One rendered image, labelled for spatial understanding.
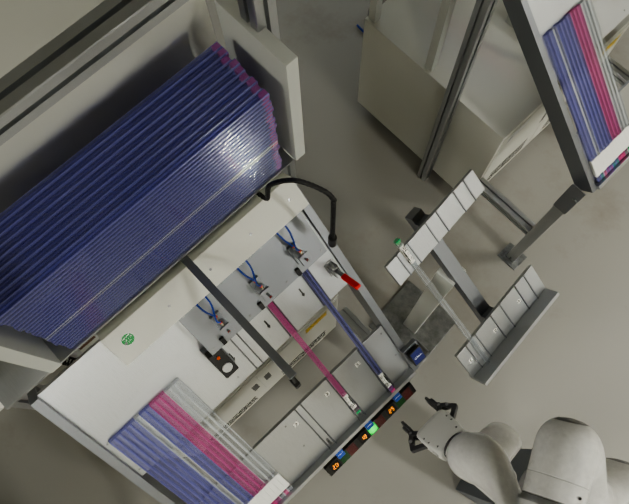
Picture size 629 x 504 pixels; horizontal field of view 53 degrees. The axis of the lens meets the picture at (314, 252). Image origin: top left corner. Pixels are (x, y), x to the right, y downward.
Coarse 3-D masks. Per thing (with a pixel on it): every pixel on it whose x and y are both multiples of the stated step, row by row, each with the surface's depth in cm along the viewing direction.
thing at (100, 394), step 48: (288, 288) 147; (336, 288) 154; (192, 336) 138; (240, 336) 144; (288, 336) 151; (48, 384) 126; (96, 384) 130; (144, 384) 136; (192, 384) 142; (96, 432) 134
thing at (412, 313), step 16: (416, 288) 255; (448, 288) 177; (400, 304) 253; (416, 304) 214; (432, 304) 200; (400, 320) 251; (416, 320) 231; (432, 320) 251; (448, 320) 251; (400, 336) 249; (416, 336) 249; (432, 336) 249
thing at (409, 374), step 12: (408, 372) 175; (396, 384) 174; (384, 396) 173; (372, 408) 172; (360, 420) 171; (348, 432) 170; (336, 444) 170; (324, 456) 169; (312, 468) 168; (300, 480) 167
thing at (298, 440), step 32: (352, 352) 164; (384, 352) 169; (320, 384) 161; (352, 384) 167; (288, 416) 159; (320, 416) 165; (352, 416) 171; (256, 448) 157; (288, 448) 163; (320, 448) 168; (288, 480) 166
